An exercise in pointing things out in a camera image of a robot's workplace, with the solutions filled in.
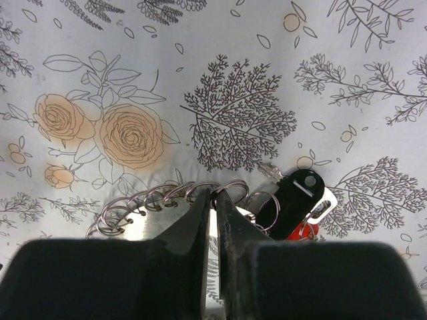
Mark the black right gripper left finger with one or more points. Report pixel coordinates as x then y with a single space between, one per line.
73 279

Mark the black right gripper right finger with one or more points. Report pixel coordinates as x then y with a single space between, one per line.
265 279

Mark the red tag key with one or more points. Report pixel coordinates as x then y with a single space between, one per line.
304 232

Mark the black tag key set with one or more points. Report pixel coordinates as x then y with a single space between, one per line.
302 196

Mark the floral tablecloth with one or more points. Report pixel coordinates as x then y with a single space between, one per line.
105 99

